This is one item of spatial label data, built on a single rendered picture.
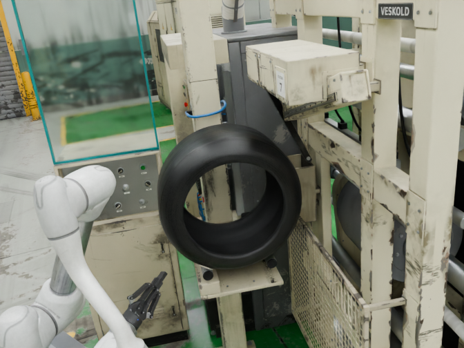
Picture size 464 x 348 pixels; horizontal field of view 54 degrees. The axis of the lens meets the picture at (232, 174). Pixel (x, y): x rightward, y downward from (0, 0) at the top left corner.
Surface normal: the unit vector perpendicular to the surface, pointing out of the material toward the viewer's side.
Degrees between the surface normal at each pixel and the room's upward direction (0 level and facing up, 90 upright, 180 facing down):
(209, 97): 90
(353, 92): 72
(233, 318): 90
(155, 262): 90
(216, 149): 43
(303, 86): 90
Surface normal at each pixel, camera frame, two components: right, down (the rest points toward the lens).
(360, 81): 0.14, 0.04
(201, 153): -0.22, -0.36
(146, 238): 0.18, 0.34
